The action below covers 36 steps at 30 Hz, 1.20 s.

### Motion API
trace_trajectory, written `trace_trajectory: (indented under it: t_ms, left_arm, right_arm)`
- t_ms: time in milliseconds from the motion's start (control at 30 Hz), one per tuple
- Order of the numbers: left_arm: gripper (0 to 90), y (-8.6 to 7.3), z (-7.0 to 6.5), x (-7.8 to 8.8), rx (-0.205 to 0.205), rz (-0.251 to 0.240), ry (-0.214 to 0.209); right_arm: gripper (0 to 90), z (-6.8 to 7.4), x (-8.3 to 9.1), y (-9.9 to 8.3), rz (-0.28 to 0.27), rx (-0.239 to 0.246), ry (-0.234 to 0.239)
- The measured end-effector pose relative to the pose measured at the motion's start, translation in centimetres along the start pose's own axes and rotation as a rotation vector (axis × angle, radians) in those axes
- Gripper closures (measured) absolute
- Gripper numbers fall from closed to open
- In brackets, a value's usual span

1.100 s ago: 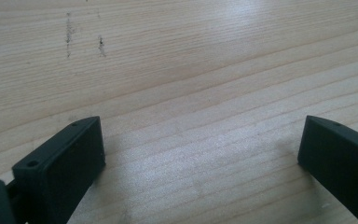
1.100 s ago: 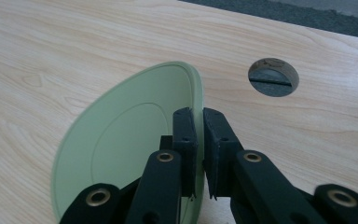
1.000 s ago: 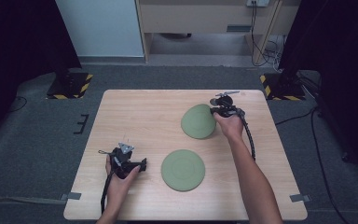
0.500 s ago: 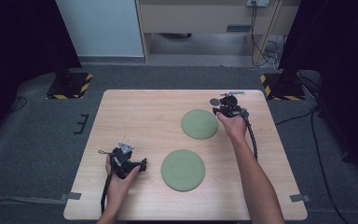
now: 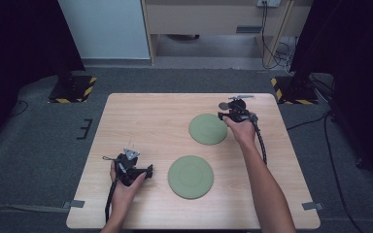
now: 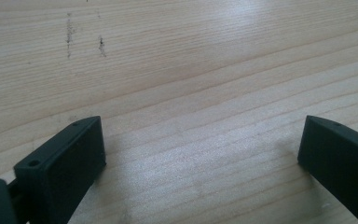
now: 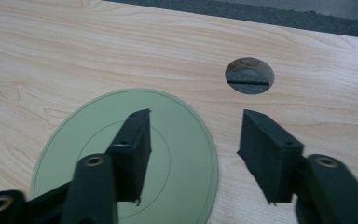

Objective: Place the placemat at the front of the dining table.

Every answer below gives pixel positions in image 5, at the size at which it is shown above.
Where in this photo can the hazard striped stand base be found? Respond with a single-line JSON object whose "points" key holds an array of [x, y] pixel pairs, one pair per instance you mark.
{"points": [[291, 95], [77, 92]]}

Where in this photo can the black curtain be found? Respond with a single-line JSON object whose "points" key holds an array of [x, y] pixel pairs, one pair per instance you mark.
{"points": [[359, 64], [19, 48]]}

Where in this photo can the person's left hand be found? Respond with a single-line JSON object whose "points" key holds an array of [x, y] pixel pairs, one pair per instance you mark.
{"points": [[124, 192]]}

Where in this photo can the green round plate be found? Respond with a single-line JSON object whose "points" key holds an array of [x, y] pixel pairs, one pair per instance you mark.
{"points": [[190, 176], [208, 129]]}

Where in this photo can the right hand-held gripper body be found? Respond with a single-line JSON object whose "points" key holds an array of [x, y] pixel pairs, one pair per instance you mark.
{"points": [[239, 110]]}

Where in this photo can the grey tape piece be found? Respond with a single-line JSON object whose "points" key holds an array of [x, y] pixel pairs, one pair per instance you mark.
{"points": [[75, 204], [312, 206]]}

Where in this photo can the grey wall socket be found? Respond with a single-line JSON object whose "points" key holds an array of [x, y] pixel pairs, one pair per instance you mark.
{"points": [[268, 2]]}

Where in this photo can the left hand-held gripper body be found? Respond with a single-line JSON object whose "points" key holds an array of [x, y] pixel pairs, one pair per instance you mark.
{"points": [[126, 168]]}

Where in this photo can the person's right hand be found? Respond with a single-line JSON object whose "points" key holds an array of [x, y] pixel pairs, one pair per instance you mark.
{"points": [[243, 131]]}

